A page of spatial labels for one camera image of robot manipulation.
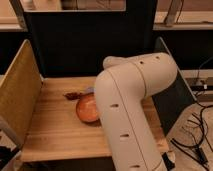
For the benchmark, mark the orange ceramic bowl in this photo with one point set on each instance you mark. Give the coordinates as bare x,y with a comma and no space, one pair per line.
86,109

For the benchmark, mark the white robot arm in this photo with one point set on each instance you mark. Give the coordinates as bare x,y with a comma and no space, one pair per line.
119,90

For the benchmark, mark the blue object behind bowl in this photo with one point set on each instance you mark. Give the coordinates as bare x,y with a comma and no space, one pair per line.
89,90

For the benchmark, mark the dark red dried chili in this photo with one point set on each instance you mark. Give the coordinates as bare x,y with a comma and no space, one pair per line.
73,96

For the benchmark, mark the black back panel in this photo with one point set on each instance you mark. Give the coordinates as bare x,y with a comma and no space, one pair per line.
75,43

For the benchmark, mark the dark right side panel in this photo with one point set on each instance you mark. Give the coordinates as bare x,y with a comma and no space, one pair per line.
174,105

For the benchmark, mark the wooden left side panel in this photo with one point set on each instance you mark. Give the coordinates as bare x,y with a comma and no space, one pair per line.
19,90

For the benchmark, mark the power strip on floor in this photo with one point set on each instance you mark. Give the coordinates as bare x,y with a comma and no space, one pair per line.
200,86

